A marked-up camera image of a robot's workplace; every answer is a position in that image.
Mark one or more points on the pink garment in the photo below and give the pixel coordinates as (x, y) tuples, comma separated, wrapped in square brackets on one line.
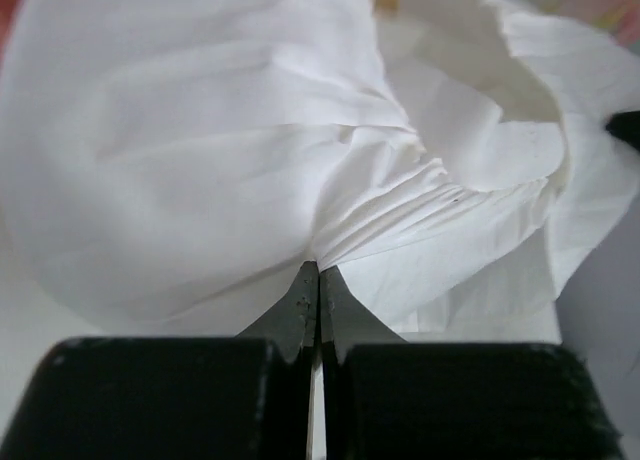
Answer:
[(8, 13)]

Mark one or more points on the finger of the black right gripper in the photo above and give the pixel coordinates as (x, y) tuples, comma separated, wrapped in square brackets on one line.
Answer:
[(625, 126)]

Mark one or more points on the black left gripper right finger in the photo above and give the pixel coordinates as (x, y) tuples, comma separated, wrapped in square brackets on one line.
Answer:
[(387, 398)]

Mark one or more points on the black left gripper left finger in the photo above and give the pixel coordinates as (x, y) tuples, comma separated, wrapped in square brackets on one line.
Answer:
[(244, 397)]

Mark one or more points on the white skirt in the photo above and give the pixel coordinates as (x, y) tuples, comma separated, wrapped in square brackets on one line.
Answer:
[(167, 165)]

